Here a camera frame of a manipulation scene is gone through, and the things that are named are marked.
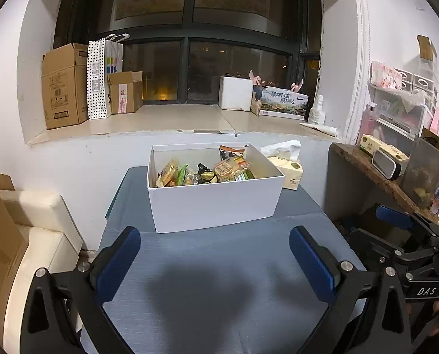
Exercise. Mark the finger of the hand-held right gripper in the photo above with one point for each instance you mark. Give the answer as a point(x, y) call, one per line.
point(392, 215)
point(374, 243)

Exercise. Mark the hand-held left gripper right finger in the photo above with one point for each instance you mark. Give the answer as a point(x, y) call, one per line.
point(311, 261)

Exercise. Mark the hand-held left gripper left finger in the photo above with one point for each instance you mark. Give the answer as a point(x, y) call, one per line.
point(118, 261)

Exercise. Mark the small green snack packet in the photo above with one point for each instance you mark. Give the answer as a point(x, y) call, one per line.
point(182, 175)

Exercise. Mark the white cardboard box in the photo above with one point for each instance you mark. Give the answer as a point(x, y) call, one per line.
point(212, 206)

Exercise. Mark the clear snack packet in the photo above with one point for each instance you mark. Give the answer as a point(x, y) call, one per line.
point(191, 177)

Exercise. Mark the black yellow snack packet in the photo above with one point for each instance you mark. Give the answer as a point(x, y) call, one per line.
point(206, 175)

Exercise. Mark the beige cookie packet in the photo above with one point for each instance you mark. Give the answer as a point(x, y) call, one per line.
point(232, 166)

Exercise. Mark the clear acrylic container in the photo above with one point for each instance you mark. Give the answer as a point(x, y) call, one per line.
point(424, 177)

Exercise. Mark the wooden desk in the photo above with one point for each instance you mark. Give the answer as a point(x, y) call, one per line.
point(367, 171)

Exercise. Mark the green beige tissue pack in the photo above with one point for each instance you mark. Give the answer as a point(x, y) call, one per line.
point(370, 143)
point(393, 152)

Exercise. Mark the cream tissue pack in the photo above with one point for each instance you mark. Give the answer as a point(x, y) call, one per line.
point(289, 173)

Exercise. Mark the clear pump bottle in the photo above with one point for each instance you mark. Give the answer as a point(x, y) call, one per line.
point(369, 116)

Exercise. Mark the green edged snack packet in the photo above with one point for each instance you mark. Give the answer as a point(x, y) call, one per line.
point(243, 177)

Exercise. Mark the white tube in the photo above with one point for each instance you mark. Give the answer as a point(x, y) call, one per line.
point(321, 128)

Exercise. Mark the white bottle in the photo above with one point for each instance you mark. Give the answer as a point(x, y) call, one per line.
point(317, 112)

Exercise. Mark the clear plastic drawer organiser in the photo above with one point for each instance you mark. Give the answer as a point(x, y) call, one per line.
point(415, 84)

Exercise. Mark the orange black snack packet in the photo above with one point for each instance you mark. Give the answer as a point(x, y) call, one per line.
point(232, 151)

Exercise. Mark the pink printed packet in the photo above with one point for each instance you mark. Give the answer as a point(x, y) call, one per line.
point(387, 75)

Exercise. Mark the landscape printed box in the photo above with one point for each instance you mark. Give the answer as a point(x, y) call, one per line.
point(284, 101)

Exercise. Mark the pink toy piece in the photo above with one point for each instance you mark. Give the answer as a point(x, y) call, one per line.
point(297, 86)
point(257, 77)

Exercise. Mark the open small cardboard box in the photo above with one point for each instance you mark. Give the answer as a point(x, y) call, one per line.
point(125, 94)

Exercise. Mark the brown upright packet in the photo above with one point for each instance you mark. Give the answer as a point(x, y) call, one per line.
point(255, 101)

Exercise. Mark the white foam box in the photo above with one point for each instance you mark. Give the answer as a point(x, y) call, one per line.
point(236, 94)

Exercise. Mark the polka dot paper bag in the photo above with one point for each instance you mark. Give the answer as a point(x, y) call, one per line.
point(101, 77)

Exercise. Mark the tall brown cardboard box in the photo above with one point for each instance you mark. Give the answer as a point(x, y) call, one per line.
point(62, 84)

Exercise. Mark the dark window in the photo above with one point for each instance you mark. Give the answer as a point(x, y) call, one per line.
point(204, 7)

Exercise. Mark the cardboard piece on wall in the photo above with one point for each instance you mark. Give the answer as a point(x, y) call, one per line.
point(426, 48)

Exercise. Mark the white wall outlet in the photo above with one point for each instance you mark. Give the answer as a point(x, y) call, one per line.
point(419, 6)

